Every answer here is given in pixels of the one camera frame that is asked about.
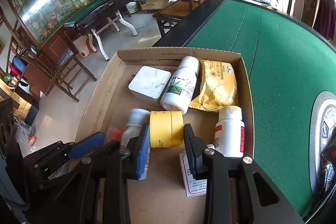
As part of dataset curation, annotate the yellow tape roll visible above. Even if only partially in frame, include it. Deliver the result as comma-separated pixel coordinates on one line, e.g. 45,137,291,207
149,111,184,148

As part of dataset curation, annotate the white red-bordered paper card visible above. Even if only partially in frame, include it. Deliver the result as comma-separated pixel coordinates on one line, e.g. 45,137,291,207
179,151,207,197

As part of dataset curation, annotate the red leaflet in box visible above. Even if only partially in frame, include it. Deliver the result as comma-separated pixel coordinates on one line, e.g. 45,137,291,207
104,126,125,144

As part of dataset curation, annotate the white bottle red label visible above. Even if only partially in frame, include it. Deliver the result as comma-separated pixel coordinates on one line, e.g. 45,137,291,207
214,106,245,158

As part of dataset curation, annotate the small clear white bottle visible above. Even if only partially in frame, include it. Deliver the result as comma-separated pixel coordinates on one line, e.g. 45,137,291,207
120,109,150,148

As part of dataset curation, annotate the wooden folding chair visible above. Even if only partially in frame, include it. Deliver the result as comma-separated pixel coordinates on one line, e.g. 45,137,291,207
4,27,98,103

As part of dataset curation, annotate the round silver table centre panel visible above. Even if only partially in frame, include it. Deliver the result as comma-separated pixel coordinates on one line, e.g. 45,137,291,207
309,91,335,195

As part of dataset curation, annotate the yellow snack packet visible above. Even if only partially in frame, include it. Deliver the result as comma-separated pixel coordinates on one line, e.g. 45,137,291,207
190,59,239,113

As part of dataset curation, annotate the white bottle green label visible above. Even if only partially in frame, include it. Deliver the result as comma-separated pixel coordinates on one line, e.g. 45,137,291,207
160,56,200,115

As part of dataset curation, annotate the white power adapter plug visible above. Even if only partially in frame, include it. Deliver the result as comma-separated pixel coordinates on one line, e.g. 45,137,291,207
128,66,171,106

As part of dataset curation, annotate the brown cardboard box tray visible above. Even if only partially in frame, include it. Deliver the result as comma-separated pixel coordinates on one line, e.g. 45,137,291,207
77,47,255,223

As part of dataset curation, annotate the white orange plastic container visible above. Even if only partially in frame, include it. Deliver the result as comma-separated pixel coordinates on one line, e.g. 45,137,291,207
73,34,97,58

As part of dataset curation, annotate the green mahjong table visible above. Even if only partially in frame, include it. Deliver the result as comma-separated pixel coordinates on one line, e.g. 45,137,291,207
64,0,138,61
157,0,335,216

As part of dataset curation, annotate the purple cloth on chair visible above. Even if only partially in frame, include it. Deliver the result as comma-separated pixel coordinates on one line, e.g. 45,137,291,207
313,0,335,43

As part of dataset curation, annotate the low wooden cabinet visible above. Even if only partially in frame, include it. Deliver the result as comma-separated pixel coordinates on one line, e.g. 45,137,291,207
139,0,170,12

